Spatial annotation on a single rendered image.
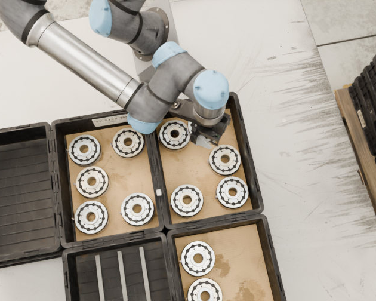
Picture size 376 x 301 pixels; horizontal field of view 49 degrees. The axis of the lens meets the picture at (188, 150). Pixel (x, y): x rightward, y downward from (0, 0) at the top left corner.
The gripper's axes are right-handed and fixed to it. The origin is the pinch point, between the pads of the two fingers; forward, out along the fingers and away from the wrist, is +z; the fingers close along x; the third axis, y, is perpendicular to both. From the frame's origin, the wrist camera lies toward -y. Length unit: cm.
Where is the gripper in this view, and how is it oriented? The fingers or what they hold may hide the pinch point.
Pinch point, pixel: (199, 134)
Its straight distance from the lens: 121.9
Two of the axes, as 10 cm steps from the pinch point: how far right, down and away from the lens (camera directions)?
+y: 8.8, 4.5, -1.4
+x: 4.7, -8.4, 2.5
